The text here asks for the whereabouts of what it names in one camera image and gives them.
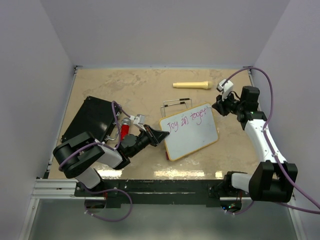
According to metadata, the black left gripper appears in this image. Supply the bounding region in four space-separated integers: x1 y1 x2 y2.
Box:
128 124 169 158

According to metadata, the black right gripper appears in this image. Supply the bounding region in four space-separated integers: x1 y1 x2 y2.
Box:
212 90 244 117

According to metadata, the yellow framed whiteboard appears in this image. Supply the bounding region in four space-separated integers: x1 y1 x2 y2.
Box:
159 102 219 161

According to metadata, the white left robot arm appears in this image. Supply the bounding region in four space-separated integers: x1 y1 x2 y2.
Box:
53 124 170 196

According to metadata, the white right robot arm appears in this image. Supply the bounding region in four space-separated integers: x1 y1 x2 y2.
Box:
212 85 298 203

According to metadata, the cream toy microphone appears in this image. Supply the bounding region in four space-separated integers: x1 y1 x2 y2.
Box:
172 81 213 90

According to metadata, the red toy microphone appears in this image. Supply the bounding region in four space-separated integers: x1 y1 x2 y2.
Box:
120 117 131 141

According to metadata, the black hard case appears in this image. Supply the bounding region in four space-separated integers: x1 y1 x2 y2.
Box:
61 96 122 143

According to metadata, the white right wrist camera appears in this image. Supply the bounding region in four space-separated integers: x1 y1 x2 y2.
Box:
216 79 234 101

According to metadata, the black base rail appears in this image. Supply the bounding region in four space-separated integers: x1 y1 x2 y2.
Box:
74 179 250 208

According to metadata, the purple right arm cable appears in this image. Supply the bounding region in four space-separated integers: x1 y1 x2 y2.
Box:
224 67 320 216

